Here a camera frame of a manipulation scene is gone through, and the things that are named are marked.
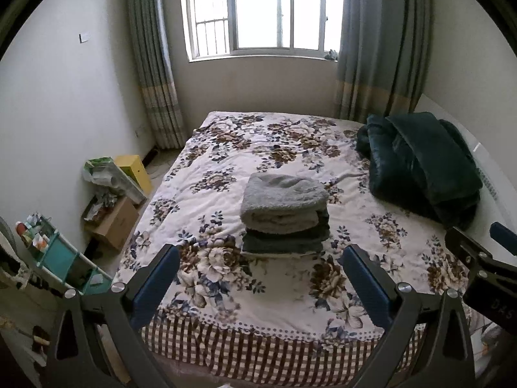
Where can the green striped curtain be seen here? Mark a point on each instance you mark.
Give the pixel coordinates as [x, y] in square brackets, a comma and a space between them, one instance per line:
[383, 48]
[155, 56]

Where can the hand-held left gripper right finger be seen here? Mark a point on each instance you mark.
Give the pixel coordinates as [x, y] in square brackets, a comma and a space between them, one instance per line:
[365, 291]

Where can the floral bedspread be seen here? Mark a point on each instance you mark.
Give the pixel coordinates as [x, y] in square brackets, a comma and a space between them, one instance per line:
[210, 157]

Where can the green plastic packet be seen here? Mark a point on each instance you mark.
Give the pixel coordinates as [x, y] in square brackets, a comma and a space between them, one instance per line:
[105, 171]

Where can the dark green blanket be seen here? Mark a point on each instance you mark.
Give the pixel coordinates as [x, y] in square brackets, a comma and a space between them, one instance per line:
[420, 161]

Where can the teal storage shelf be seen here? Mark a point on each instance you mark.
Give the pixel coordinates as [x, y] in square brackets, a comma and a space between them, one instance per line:
[60, 254]

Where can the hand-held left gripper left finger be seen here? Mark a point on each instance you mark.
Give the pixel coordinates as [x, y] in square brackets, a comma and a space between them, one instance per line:
[155, 287]

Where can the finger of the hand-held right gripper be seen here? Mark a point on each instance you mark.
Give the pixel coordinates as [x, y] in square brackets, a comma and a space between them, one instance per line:
[504, 237]
[472, 252]

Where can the small windowsill item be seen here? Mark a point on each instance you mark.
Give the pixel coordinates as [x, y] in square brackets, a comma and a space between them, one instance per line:
[331, 54]

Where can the grey towel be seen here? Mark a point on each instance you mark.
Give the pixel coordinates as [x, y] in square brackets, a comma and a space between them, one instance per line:
[282, 194]

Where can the yellow box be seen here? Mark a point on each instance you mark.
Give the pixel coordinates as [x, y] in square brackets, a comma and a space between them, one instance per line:
[135, 171]

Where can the white wall switch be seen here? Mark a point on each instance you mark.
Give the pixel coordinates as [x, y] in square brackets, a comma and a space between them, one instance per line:
[85, 37]

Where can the folded dark green towel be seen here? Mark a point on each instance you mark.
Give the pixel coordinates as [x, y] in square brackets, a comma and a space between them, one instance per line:
[282, 243]

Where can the brown cardboard box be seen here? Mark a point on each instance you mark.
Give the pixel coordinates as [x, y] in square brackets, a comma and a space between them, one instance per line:
[117, 222]

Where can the window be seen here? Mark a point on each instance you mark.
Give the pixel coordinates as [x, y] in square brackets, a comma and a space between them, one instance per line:
[262, 8]

